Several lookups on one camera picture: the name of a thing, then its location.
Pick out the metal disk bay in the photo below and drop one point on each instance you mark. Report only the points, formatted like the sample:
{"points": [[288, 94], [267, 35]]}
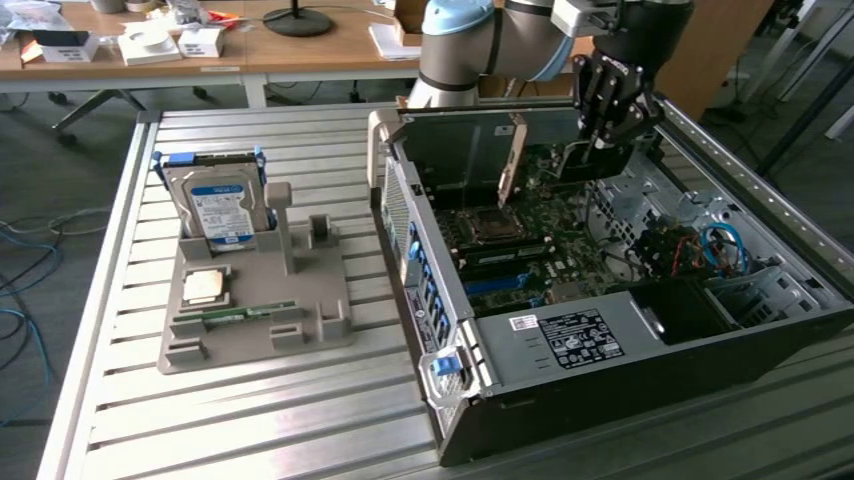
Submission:
{"points": [[760, 300]]}

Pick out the white box with tape roll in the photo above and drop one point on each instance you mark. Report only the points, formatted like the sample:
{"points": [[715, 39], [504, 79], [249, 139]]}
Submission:
{"points": [[148, 47]]}

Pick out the graphics card with metal bracket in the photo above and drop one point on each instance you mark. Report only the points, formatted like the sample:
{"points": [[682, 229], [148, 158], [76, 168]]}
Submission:
{"points": [[594, 167]]}

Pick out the green RAM stick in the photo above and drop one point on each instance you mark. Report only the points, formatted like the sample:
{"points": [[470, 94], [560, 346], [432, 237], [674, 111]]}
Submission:
{"points": [[236, 315]]}

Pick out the blue case latch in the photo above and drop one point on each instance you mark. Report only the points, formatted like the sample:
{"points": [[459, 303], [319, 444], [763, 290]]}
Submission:
{"points": [[446, 364]]}

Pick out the green motherboard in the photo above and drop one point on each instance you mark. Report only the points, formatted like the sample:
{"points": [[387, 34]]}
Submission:
{"points": [[567, 240]]}

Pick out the CPU socket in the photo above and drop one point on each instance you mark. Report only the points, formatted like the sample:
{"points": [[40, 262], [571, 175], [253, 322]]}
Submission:
{"points": [[496, 224]]}

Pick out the black open PC case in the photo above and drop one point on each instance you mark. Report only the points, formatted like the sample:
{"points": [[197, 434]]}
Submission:
{"points": [[600, 400]]}

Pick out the silver CPU chip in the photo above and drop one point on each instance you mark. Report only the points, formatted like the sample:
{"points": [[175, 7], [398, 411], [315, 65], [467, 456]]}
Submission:
{"points": [[201, 287]]}

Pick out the grey power supply unit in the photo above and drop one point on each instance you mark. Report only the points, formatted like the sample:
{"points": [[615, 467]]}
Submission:
{"points": [[567, 335]]}

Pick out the wooden cabinet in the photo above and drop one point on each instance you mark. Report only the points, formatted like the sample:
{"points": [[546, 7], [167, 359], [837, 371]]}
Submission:
{"points": [[707, 50]]}

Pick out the white cardboard box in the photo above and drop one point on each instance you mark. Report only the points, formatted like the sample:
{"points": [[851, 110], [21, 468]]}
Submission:
{"points": [[200, 42]]}

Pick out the wooden desk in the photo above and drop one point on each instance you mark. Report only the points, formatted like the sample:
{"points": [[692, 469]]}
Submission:
{"points": [[333, 55], [80, 70]]}

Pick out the black RAM slot bank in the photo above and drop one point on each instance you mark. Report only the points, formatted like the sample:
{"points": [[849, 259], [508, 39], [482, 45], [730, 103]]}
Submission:
{"points": [[503, 252]]}

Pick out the metal drive cage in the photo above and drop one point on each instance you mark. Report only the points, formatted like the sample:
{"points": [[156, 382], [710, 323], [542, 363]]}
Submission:
{"points": [[640, 210]]}

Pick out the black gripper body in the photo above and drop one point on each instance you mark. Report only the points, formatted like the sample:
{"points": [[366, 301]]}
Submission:
{"points": [[650, 35]]}

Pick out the blue slot retention bar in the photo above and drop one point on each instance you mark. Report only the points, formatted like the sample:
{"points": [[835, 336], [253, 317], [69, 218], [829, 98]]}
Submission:
{"points": [[427, 285]]}

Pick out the white paper sheets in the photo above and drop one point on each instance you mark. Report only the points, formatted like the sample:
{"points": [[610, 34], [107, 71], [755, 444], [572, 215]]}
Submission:
{"points": [[394, 42]]}

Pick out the blue expansion slot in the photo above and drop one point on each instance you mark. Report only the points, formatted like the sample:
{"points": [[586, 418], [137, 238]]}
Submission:
{"points": [[496, 286]]}

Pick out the black lamp base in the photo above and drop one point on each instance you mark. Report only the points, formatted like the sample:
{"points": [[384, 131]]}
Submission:
{"points": [[297, 22]]}

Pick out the hard disk with blue bracket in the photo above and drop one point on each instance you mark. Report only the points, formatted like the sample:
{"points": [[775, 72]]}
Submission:
{"points": [[220, 205]]}

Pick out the brown cardboard box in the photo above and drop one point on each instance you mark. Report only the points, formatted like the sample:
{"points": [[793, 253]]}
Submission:
{"points": [[408, 20]]}

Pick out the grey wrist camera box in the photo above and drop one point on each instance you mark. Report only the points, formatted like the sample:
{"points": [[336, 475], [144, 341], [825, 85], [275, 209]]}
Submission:
{"points": [[576, 17]]}

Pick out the grey parts rack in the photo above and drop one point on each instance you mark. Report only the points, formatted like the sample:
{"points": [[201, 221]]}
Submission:
{"points": [[260, 295]]}

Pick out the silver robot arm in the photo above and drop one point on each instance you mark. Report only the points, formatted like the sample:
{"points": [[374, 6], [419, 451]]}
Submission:
{"points": [[460, 50]]}

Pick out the black and white box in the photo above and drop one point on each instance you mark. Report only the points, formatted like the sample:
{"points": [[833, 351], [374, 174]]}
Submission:
{"points": [[63, 47]]}

